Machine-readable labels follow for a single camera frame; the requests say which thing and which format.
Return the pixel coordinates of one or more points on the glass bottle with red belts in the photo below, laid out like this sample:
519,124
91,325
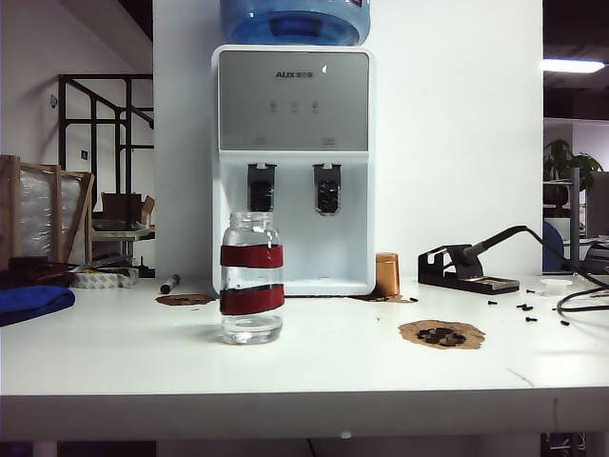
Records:
252,257

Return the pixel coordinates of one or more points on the white water dispenser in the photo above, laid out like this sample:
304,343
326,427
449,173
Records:
292,95

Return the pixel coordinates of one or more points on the blue water jug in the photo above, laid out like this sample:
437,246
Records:
295,24

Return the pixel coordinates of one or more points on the copper cylindrical can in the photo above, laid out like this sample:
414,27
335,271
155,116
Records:
386,276

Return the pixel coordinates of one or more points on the brown stain patch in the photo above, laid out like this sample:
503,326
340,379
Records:
183,300

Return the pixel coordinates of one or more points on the black marker pen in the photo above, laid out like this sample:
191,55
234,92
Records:
169,284

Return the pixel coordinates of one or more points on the brown patch with black bits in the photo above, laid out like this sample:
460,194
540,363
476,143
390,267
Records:
414,333

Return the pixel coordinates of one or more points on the black soldering iron stand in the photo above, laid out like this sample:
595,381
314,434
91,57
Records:
457,282

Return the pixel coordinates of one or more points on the cardboard box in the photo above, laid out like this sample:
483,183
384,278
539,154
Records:
119,204

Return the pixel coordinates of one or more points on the black soldering iron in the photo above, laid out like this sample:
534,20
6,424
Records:
495,238

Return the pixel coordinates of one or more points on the white tape roll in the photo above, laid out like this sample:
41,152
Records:
95,281

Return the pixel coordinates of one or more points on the blue chair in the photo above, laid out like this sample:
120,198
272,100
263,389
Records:
552,247

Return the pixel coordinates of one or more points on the small white dish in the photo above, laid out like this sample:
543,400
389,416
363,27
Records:
556,284

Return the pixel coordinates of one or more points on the black stair railing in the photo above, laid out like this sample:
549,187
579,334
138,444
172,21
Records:
63,119

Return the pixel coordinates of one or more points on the green potted plant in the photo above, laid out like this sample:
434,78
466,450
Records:
561,157

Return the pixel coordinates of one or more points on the grey metal pole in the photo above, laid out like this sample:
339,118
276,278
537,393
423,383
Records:
575,214

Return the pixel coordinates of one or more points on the black flat case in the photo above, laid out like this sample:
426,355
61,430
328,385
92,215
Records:
28,263

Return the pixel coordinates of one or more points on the blue cloth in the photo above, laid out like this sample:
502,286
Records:
33,300

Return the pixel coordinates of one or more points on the wooden crate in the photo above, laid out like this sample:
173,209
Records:
12,214

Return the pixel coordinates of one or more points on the grey monitor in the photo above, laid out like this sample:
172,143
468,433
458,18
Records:
598,204

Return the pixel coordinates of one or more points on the ceiling light panel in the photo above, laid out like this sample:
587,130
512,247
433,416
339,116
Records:
571,65

